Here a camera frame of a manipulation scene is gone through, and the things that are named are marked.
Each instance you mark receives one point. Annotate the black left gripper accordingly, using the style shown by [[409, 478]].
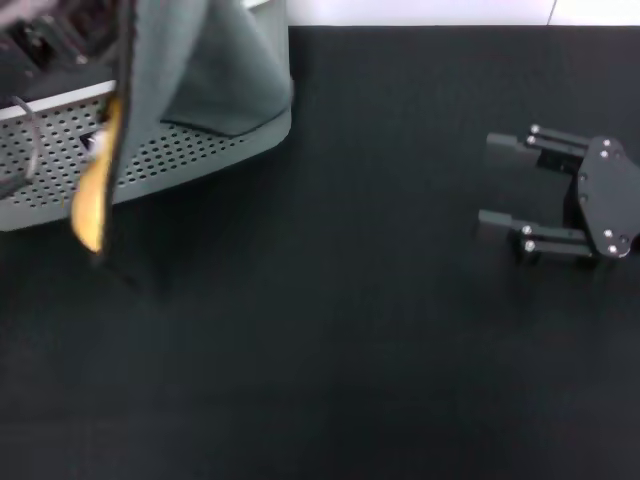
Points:
[[55, 35]]

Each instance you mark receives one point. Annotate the yellow and grey towel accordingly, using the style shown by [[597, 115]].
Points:
[[225, 75]]

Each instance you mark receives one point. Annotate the grey perforated storage box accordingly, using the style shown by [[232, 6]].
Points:
[[200, 155]]

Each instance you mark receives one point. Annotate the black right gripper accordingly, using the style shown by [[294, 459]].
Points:
[[607, 200]]

